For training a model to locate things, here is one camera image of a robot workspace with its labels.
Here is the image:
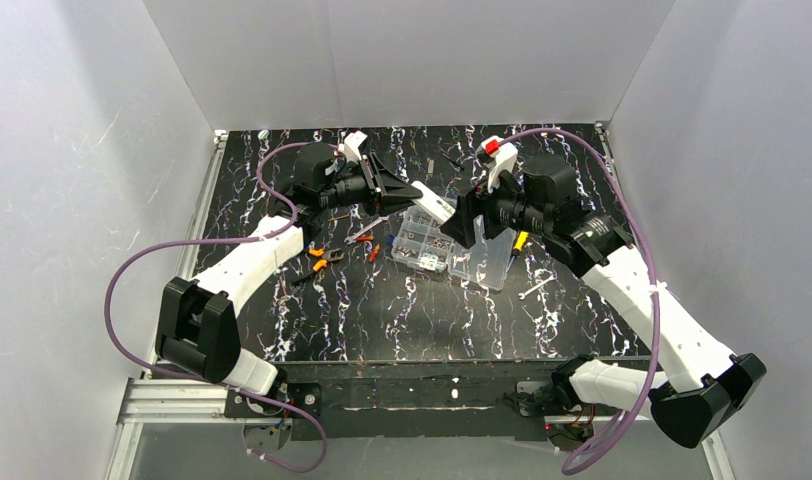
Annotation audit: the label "small red orange tool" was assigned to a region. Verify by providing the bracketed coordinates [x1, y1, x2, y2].
[368, 245, 381, 263]

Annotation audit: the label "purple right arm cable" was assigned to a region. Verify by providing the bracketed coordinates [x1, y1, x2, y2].
[498, 127, 669, 477]

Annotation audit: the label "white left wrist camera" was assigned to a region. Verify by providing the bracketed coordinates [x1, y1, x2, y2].
[337, 130, 368, 168]

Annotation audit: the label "small silver wrench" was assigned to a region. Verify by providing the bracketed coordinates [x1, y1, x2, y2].
[517, 277, 555, 301]

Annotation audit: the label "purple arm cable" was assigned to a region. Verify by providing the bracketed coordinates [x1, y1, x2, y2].
[103, 141, 329, 475]
[498, 127, 669, 477]

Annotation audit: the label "yellow handled screwdriver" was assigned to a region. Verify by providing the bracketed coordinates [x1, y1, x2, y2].
[509, 231, 529, 264]

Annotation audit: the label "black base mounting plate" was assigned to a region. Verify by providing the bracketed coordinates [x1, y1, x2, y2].
[223, 360, 652, 442]

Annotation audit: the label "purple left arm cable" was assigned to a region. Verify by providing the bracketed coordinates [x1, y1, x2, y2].
[103, 141, 329, 475]

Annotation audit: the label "white AC remote control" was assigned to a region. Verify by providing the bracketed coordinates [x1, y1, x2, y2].
[410, 181, 455, 224]

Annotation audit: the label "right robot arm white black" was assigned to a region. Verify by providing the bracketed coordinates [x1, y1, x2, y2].
[438, 155, 767, 448]

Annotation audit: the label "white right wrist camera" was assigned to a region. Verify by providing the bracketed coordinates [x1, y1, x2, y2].
[480, 135, 518, 193]

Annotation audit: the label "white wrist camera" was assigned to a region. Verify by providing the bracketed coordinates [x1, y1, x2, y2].
[337, 130, 368, 168]
[480, 135, 518, 193]

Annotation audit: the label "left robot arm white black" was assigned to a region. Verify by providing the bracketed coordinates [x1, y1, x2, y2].
[154, 131, 432, 396]

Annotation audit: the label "clear plastic screw organizer box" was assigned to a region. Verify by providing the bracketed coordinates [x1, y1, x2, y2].
[391, 206, 516, 291]

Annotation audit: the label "orange handled pliers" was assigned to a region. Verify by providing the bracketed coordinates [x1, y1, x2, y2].
[291, 248, 344, 287]

